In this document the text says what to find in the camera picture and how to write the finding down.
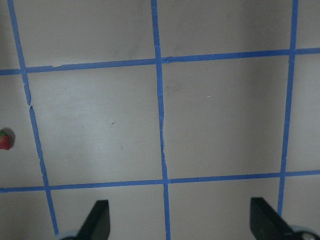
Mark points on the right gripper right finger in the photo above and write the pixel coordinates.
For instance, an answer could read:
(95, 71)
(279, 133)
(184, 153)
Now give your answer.
(266, 224)

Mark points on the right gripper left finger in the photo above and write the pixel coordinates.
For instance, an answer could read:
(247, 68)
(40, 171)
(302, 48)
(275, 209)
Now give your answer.
(97, 225)

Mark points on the red strawberry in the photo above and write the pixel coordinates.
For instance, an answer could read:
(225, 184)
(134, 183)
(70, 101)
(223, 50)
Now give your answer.
(5, 143)

